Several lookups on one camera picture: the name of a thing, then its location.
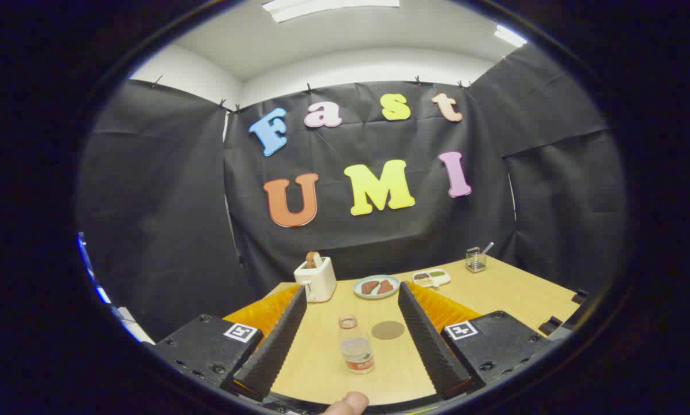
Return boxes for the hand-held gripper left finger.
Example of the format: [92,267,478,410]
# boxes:
[149,284,308,403]

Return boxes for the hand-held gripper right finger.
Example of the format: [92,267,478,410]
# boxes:
[398,281,553,399]

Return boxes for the round brown coaster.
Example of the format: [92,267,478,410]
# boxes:
[371,320,405,340]

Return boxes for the clear plastic juice bottle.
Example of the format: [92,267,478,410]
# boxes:
[339,315,375,374]

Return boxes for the white divided tray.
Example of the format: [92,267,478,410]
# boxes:
[412,269,451,288]

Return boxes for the pale green plate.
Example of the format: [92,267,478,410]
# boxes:
[353,275,401,299]

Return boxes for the white toaster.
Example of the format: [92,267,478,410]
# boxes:
[294,256,337,303]

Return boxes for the small ceiling light panel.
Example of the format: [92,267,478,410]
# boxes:
[493,25,528,48]

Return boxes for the large ceiling light panel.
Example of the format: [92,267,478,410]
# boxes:
[262,0,400,24]

